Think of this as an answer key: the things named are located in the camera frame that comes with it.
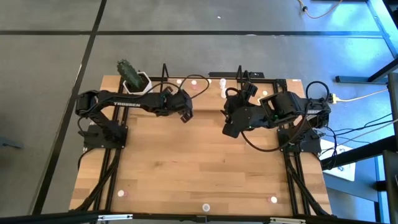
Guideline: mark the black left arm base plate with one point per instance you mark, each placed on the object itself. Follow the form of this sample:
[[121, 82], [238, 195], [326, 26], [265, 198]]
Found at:
[[93, 140]]

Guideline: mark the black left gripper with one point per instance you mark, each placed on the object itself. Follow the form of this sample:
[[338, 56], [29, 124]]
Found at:
[[182, 101]]

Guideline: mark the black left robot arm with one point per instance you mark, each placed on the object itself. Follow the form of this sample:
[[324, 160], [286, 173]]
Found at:
[[130, 104]]

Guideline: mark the white floor box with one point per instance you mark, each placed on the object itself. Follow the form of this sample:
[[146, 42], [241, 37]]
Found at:
[[343, 169]]

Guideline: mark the grey floor object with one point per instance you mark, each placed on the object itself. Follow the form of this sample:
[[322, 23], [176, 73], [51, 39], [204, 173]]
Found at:
[[11, 145]]

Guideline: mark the teal clear medicine bottle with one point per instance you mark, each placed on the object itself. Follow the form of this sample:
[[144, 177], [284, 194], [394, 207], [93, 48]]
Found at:
[[179, 81]]

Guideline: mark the black gantry beam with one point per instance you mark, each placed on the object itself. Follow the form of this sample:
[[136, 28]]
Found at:
[[46, 218]]

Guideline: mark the black neighbouring station frame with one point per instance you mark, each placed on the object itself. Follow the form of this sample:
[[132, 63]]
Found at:
[[357, 154]]

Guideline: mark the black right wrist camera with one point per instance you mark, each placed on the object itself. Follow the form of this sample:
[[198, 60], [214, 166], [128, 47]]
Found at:
[[230, 130]]

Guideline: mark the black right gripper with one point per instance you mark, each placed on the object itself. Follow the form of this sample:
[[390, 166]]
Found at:
[[236, 110]]

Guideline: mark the silver metal bracket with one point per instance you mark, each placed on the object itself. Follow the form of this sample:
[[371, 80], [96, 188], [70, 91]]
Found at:
[[115, 217], [287, 221]]

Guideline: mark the black aluminium table frame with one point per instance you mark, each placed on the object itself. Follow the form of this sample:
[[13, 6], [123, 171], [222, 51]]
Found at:
[[290, 183]]

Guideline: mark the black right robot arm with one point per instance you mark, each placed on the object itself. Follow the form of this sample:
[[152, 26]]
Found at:
[[286, 109]]

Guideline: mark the white planter pot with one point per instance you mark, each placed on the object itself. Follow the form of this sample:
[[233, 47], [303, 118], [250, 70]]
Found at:
[[148, 87]]

